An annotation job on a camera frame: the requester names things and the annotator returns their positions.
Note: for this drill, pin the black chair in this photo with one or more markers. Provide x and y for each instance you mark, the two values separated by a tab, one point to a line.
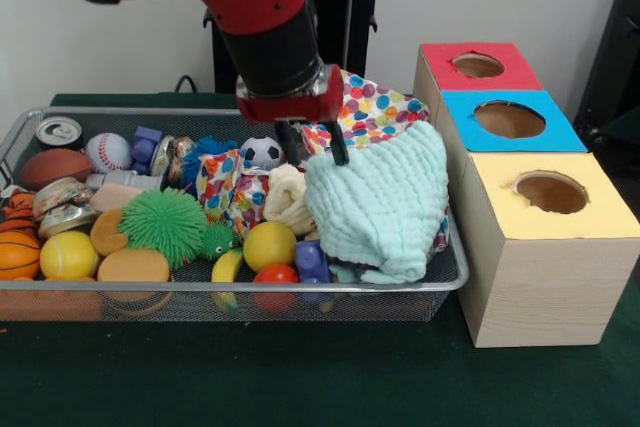
620	47

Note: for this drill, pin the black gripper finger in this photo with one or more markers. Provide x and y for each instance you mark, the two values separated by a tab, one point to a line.
340	144
290	144

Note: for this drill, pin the dark green side table cloth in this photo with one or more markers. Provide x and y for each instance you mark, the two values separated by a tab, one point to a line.
625	129

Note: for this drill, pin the brown toy football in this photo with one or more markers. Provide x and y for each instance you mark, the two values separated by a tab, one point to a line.
55	167

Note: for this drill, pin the white baseball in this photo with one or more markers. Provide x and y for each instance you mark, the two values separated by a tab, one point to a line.
107	152

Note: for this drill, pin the orange toy basketball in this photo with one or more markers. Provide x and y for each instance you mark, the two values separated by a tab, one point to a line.
17	254

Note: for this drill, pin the green spiky toy with eyes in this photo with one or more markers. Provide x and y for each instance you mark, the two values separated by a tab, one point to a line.
165	222

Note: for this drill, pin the purple toy block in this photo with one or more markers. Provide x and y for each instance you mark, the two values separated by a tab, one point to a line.
312	259

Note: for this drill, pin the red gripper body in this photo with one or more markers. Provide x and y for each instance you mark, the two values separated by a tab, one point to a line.
290	109

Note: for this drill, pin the shallow clear mesh bin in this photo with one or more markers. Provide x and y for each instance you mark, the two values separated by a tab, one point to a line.
390	304

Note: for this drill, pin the large polka dot cloth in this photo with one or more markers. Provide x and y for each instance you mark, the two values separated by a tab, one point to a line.
380	107

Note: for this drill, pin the wooden box with three holes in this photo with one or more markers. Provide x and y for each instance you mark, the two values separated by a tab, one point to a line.
550	287

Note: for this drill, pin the yellow ball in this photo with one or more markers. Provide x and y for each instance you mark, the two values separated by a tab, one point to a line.
69	254

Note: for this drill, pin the silver drink can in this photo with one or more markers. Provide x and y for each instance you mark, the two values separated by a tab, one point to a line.
59	129

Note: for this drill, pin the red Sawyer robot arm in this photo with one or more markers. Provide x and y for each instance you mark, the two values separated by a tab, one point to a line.
250	7

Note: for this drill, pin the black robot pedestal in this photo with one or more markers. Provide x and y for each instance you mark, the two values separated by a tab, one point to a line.
362	7

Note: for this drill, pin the mint green muslin cloth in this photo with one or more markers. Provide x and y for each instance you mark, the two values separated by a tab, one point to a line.
380	197

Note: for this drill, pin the cream yellow cloth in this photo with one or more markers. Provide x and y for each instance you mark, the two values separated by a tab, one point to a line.
287	197

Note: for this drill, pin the black white soccer ball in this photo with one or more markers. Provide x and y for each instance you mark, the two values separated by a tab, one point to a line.
261	151

